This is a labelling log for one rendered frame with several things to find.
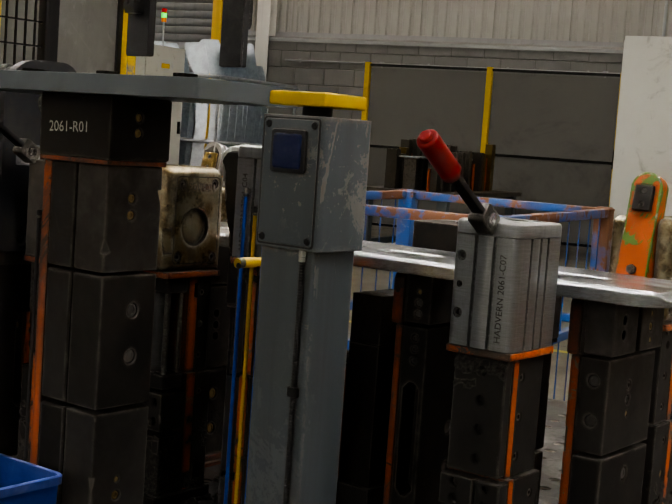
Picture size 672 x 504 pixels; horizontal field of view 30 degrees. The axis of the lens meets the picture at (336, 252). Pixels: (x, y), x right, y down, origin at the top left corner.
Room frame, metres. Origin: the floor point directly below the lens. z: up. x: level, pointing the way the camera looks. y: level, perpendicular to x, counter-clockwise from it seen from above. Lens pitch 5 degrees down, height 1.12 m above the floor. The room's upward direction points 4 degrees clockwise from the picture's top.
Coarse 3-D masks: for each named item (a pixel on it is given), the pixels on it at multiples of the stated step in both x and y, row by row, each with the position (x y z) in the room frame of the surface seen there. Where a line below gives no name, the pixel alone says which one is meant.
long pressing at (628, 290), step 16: (224, 224) 1.63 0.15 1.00; (224, 240) 1.45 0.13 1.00; (368, 256) 1.32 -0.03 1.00; (384, 256) 1.31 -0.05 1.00; (400, 256) 1.32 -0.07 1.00; (416, 256) 1.37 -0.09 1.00; (432, 256) 1.40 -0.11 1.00; (448, 256) 1.40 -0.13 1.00; (400, 272) 1.30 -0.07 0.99; (416, 272) 1.29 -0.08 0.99; (432, 272) 1.27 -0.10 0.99; (448, 272) 1.26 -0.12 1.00; (560, 272) 1.31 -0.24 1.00; (576, 272) 1.31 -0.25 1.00; (592, 272) 1.33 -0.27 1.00; (608, 272) 1.34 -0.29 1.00; (560, 288) 1.19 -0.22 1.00; (576, 288) 1.18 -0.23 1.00; (592, 288) 1.17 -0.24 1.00; (608, 288) 1.16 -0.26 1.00; (624, 288) 1.15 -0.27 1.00; (640, 288) 1.20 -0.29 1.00; (656, 288) 1.21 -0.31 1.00; (624, 304) 1.15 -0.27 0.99; (640, 304) 1.14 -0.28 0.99; (656, 304) 1.15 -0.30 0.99
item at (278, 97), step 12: (276, 96) 1.06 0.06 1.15; (288, 96) 1.05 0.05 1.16; (300, 96) 1.04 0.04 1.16; (312, 96) 1.03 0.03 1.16; (324, 96) 1.03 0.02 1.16; (336, 96) 1.04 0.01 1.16; (348, 96) 1.05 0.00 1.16; (360, 96) 1.07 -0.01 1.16; (312, 108) 1.05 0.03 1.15; (324, 108) 1.06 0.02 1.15; (336, 108) 1.05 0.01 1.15; (348, 108) 1.05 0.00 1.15; (360, 108) 1.07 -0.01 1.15
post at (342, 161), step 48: (336, 144) 1.03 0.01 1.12; (288, 192) 1.04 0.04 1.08; (336, 192) 1.04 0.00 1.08; (288, 240) 1.04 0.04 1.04; (336, 240) 1.04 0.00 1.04; (288, 288) 1.04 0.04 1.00; (336, 288) 1.05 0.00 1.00; (288, 336) 1.04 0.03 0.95; (336, 336) 1.06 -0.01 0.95; (288, 384) 1.04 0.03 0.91; (336, 384) 1.06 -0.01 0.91; (288, 432) 1.03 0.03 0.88; (336, 432) 1.07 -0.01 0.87; (288, 480) 1.03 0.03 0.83; (336, 480) 1.07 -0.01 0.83
